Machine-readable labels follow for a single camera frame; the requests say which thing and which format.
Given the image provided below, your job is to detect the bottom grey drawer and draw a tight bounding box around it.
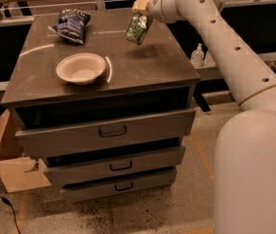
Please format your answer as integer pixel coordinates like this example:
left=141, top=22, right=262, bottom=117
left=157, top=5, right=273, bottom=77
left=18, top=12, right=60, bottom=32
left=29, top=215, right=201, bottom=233
left=60, top=168, right=177, bottom=203

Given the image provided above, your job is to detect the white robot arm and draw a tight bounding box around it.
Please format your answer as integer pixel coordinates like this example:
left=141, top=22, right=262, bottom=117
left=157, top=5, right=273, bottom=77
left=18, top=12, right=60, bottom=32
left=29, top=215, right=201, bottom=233
left=133, top=0, right=276, bottom=234

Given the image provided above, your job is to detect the grey drawer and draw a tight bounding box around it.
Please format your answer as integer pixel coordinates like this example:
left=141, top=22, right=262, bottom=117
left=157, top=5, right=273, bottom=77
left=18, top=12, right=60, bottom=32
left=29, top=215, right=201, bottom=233
left=44, top=145, right=185, bottom=186
left=60, top=168, right=177, bottom=203
left=16, top=108, right=195, bottom=158

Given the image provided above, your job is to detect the green can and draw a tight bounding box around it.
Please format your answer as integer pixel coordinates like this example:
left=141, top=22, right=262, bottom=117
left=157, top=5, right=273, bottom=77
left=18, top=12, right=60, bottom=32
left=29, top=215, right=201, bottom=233
left=126, top=13, right=153, bottom=45

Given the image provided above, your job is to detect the clear sanitizer bottle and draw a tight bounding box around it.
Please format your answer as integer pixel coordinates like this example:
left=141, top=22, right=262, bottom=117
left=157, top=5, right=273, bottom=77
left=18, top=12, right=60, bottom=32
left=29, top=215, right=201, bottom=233
left=204, top=52, right=216, bottom=66
left=190, top=43, right=204, bottom=67

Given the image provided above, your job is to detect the brown cardboard box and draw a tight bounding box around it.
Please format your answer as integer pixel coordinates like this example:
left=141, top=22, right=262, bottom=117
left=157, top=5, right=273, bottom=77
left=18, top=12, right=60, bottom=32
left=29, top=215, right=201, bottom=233
left=0, top=110, right=51, bottom=193

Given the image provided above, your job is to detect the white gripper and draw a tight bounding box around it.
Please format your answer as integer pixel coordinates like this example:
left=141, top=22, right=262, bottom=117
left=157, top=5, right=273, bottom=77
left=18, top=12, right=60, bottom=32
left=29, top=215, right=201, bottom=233
left=132, top=0, right=184, bottom=23

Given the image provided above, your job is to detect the left clear sanitizer bottle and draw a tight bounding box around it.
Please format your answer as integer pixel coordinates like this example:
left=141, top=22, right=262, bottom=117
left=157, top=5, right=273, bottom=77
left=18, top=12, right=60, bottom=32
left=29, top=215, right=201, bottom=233
left=190, top=43, right=204, bottom=67

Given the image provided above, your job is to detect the black cable on floor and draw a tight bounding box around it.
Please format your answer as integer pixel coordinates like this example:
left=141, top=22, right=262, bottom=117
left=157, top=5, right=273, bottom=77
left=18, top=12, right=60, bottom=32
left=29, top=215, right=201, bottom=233
left=0, top=184, right=22, bottom=234

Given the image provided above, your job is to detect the right clear sanitizer bottle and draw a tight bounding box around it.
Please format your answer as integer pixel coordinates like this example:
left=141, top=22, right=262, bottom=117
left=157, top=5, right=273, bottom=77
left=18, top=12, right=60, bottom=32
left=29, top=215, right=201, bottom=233
left=204, top=52, right=216, bottom=66

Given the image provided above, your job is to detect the middle grey drawer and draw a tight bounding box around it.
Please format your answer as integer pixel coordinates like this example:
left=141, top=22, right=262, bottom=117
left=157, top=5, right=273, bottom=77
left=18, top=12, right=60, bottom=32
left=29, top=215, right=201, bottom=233
left=44, top=145, right=185, bottom=186

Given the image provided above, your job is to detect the blue chip bag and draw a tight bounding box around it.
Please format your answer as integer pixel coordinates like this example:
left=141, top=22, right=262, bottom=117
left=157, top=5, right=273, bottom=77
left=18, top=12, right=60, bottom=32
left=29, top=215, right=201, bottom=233
left=48, top=9, right=91, bottom=45

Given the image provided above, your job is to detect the top grey drawer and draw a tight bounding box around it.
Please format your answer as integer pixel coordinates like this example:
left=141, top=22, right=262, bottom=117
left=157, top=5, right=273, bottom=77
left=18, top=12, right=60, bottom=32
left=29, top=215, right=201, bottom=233
left=16, top=108, right=195, bottom=158

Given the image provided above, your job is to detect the white paper bowl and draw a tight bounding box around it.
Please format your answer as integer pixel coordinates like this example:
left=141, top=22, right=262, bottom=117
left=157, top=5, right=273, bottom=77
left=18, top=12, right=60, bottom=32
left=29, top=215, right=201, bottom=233
left=57, top=53, right=106, bottom=85

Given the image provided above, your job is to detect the grey drawer cabinet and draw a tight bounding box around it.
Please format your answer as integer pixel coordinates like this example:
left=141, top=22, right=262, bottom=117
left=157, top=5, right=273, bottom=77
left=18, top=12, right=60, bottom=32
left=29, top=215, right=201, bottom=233
left=2, top=9, right=199, bottom=190

